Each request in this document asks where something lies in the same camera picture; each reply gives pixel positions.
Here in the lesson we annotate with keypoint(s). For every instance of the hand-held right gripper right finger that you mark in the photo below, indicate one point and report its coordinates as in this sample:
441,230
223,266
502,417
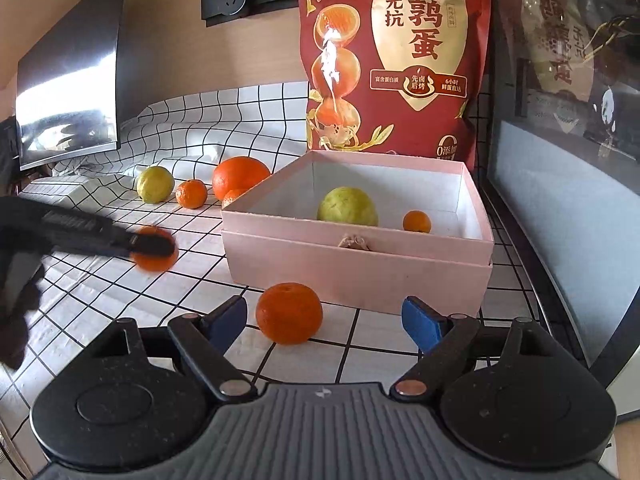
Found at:
420,322

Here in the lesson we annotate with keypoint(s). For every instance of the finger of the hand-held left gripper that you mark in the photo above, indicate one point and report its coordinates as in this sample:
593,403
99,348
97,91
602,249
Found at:
75,227

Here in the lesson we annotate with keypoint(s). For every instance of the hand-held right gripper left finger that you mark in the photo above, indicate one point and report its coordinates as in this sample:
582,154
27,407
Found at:
230,317

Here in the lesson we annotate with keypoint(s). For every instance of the medium mandarin orange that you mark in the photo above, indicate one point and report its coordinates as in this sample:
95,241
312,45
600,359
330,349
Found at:
289,315

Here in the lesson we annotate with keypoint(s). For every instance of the pink cardboard box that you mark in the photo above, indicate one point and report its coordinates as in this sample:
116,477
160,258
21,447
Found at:
350,275

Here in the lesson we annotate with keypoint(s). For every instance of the small green guava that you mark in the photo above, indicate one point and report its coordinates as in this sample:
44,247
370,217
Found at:
155,185

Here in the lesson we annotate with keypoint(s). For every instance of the large green guava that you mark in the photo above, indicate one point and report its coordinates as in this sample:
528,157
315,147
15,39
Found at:
347,207

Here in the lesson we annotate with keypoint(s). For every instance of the large orange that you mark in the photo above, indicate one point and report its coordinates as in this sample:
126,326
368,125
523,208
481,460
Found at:
240,175

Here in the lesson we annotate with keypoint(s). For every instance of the person's left hand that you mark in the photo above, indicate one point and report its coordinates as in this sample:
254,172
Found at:
17,310

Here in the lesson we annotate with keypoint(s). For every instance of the checkered white tablecloth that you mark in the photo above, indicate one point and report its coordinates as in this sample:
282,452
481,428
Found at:
100,280

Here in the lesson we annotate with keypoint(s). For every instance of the black computer monitor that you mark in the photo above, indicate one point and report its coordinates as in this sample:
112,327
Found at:
70,85

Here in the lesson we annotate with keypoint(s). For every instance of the glass panel computer case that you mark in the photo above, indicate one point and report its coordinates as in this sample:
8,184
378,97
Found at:
560,185

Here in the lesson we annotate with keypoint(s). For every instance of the red snack bag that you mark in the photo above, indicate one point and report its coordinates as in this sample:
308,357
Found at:
395,110

